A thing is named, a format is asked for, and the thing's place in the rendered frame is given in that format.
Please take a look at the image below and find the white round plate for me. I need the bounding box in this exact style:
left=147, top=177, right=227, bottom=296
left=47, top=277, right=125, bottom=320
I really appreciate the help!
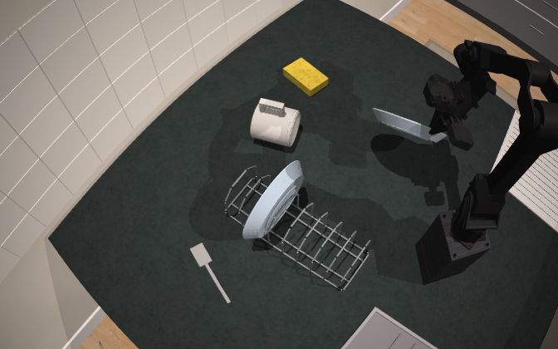
left=372, top=108, right=447, bottom=143
left=242, top=160, right=304, bottom=239

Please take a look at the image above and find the grey metal dish rack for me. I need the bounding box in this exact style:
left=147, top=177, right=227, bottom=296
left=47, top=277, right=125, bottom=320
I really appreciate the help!
left=225, top=165, right=370, bottom=291

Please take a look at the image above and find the yellow sponge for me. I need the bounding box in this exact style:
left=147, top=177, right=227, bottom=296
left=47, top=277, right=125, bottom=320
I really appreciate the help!
left=283, top=58, right=329, bottom=96

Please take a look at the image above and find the grey mug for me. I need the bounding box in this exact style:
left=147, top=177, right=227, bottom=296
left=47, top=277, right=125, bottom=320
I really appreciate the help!
left=250, top=98, right=301, bottom=147

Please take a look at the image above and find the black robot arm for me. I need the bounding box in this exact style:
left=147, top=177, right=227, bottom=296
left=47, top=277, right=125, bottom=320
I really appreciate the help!
left=423, top=40, right=558, bottom=250

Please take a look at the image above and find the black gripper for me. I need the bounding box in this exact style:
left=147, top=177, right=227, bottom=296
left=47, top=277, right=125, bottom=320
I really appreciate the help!
left=428, top=74, right=478, bottom=151

